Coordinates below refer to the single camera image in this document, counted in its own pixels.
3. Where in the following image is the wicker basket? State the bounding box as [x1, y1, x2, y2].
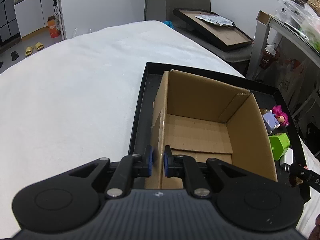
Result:
[308, 0, 320, 11]

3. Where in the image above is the pink haired doll figure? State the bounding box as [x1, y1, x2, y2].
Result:
[260, 105, 289, 134]

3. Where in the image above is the clear plastic bags pile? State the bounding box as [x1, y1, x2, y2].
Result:
[276, 0, 319, 51]

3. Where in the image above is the green hexagonal toy box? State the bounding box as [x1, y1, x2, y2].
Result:
[269, 133, 291, 161]

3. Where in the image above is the grey metal desk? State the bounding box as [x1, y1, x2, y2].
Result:
[246, 10, 319, 80]

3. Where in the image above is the grey chair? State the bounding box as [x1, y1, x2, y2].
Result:
[144, 0, 253, 63]

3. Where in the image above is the black slipper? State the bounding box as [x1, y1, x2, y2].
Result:
[11, 51, 19, 62]

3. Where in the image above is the white table cloth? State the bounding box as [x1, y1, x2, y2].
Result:
[1, 21, 319, 239]

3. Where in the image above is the white power adapter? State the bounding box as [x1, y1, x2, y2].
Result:
[280, 148, 293, 172]

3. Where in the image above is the red plastic basket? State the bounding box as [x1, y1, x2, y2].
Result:
[259, 50, 280, 69]

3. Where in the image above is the brown cardboard box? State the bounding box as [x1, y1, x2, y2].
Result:
[145, 70, 277, 189]

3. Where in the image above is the black shallow tray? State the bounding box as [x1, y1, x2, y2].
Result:
[127, 61, 311, 203]

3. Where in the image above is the black picture frame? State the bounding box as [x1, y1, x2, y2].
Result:
[172, 8, 253, 51]

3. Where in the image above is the crumpled printed plastic bag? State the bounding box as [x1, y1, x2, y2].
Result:
[195, 15, 235, 27]

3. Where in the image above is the orange cardboard box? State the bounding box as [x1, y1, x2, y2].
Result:
[47, 15, 61, 38]

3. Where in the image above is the white kitchen cabinet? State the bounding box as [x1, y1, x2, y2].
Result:
[14, 0, 54, 37]

